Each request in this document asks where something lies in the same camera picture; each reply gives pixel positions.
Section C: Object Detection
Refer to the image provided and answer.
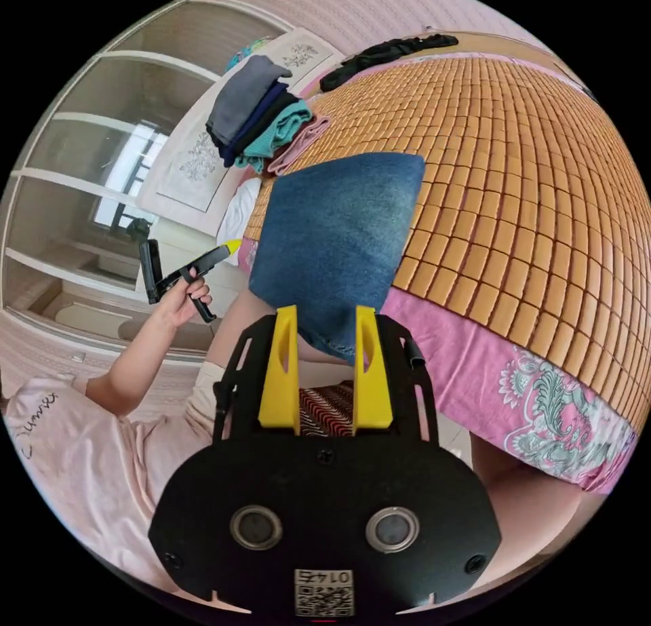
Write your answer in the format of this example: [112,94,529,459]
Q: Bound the pile of clothes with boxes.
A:
[205,54,332,177]

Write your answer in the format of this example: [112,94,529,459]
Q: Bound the black garment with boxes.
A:
[319,33,460,94]

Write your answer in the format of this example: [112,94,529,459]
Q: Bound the person's left forearm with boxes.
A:
[85,305,187,419]

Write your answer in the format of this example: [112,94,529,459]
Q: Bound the person's body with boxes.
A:
[0,285,607,602]

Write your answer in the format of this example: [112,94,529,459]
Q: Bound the wardrobe with sliding doors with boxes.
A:
[0,0,288,355]

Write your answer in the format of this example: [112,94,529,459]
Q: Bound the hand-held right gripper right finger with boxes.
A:
[353,305,393,430]

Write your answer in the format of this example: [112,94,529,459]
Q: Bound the person's left hand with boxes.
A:
[162,274,214,330]

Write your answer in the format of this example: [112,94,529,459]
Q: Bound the bed with woven mat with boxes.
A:
[137,25,643,496]

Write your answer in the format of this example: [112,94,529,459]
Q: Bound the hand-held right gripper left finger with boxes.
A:
[258,304,302,429]

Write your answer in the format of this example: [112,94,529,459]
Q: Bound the blue jeans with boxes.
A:
[248,151,427,368]

